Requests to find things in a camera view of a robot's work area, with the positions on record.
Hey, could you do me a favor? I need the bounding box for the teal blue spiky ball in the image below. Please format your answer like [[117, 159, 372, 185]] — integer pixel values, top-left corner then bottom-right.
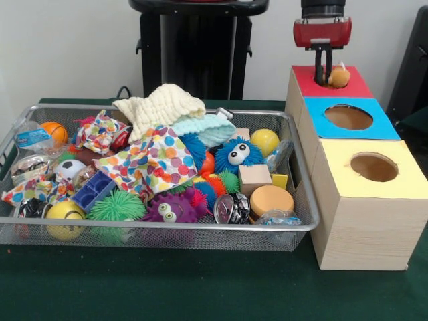
[[181, 132, 207, 168]]

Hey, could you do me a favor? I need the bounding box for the purple spiky ball with eyes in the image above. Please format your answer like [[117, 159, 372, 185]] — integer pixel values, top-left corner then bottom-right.
[[142, 187, 208, 224]]

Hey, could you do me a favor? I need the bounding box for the blue fuzzy ball with eyes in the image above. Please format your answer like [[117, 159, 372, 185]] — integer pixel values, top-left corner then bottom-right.
[[213, 137, 264, 175]]

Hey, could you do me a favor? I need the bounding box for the clear mesh bin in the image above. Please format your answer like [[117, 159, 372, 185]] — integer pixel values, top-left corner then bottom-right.
[[0, 104, 320, 251]]

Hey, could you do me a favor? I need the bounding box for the large green spiky ball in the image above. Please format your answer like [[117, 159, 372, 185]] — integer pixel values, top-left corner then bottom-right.
[[87, 189, 146, 223]]

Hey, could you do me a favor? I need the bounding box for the clear plastic bottle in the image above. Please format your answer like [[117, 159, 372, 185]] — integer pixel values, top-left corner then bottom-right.
[[13, 120, 54, 156]]

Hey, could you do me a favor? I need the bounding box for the tan plush animal toy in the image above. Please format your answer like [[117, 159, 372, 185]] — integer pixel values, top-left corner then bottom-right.
[[328, 62, 352, 89]]

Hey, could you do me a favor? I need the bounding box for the large polka dot cloth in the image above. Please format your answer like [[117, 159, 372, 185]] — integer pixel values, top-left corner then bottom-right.
[[94, 124, 198, 196]]

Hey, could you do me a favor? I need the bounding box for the black chair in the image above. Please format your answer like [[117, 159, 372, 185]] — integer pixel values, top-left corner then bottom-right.
[[388, 7, 428, 124]]

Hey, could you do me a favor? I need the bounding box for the mint green knit cloth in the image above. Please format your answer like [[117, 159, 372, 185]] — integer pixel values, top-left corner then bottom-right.
[[171, 114, 237, 148]]

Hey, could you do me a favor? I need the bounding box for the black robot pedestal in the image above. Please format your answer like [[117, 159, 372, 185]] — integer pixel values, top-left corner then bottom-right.
[[129, 0, 270, 101]]

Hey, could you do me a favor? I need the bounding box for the cream waffle cloth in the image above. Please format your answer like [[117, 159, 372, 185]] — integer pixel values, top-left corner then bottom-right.
[[112, 84, 207, 142]]

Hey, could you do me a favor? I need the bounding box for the yellow block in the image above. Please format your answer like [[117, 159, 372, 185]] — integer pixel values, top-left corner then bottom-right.
[[270, 173, 289, 191]]

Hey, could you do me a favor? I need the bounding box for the wooden box with three holes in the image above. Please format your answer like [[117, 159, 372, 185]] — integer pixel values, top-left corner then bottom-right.
[[286, 65, 428, 272]]

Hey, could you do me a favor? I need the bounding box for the small black white soccer ball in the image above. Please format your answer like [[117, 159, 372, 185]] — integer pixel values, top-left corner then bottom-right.
[[53, 159, 86, 184]]

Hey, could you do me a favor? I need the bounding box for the small orange basketball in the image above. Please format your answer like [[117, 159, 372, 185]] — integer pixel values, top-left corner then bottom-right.
[[40, 121, 69, 145]]

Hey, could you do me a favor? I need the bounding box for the clear blue plastic packet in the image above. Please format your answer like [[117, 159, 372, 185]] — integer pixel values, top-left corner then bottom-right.
[[265, 140, 295, 173]]

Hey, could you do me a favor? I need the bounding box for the yellow smiley ball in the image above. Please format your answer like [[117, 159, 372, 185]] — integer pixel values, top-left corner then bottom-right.
[[45, 201, 86, 241]]

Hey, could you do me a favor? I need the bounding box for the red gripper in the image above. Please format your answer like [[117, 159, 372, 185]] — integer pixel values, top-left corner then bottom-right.
[[293, 17, 352, 85]]

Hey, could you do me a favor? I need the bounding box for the wooden cube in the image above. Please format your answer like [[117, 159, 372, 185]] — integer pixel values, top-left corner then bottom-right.
[[238, 164, 272, 197]]

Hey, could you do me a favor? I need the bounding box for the clear crumpled plastic packet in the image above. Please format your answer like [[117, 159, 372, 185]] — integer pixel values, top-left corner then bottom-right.
[[256, 209, 304, 227]]

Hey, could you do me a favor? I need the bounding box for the round wooden disc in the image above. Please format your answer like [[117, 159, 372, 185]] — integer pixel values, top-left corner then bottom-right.
[[248, 185, 295, 220]]

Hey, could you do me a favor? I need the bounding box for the purple plastic block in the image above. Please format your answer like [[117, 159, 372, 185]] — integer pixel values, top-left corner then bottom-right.
[[70, 171, 116, 213]]

